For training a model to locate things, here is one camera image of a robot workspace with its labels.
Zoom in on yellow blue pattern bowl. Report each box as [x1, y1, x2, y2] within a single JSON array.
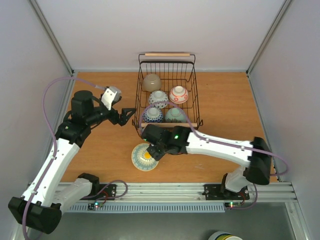
[[131, 143, 158, 172]]

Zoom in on red zigzag pattern bowl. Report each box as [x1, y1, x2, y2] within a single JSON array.
[[142, 107, 164, 123]]

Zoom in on red diamond pattern bowl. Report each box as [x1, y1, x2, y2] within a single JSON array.
[[148, 90, 169, 109]]

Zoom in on beige leaf pattern bowl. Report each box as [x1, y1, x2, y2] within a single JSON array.
[[142, 73, 162, 92]]

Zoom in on mint green bowl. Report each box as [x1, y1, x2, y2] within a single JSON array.
[[164, 107, 187, 123]]

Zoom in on black wire dish rack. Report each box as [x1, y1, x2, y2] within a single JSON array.
[[132, 52, 203, 134]]

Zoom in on orange floral white bowl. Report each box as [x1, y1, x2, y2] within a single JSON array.
[[169, 85, 189, 104]]

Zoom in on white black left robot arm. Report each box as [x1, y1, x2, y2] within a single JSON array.
[[8, 86, 136, 234]]

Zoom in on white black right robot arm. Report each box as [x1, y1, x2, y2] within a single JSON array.
[[141, 124, 272, 198]]

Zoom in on left small circuit board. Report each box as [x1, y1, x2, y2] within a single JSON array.
[[87, 202, 104, 211]]

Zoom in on small circuit board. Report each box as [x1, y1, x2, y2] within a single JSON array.
[[87, 202, 104, 211], [224, 201, 243, 209]]

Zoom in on right small circuit board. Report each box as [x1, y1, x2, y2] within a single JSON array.
[[224, 201, 243, 209]]

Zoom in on white yellow blue container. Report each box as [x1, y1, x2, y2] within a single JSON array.
[[208, 231, 242, 240]]

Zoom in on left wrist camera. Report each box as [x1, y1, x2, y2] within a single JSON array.
[[101, 86, 122, 111]]

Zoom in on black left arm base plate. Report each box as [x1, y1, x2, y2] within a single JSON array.
[[80, 183, 117, 201]]

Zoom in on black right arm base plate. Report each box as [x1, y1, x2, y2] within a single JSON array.
[[202, 184, 250, 201]]

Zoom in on slotted grey cable duct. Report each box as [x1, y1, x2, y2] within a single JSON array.
[[67, 202, 225, 214]]

